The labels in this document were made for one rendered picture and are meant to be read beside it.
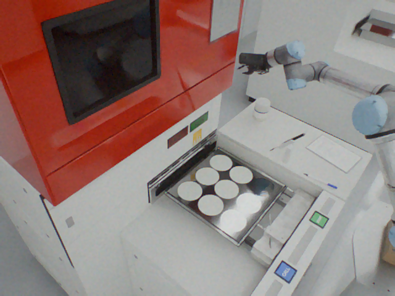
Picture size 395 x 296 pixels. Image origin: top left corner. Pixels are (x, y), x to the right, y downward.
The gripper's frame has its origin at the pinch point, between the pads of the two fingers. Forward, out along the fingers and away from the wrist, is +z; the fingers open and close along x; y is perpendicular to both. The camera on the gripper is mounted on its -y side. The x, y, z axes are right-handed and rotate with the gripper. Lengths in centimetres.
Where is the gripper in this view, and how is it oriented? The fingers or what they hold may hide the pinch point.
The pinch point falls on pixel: (237, 69)
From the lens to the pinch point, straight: 160.6
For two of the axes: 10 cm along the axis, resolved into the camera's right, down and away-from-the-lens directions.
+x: 0.3, -10.0, 0.8
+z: -5.7, 0.5, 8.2
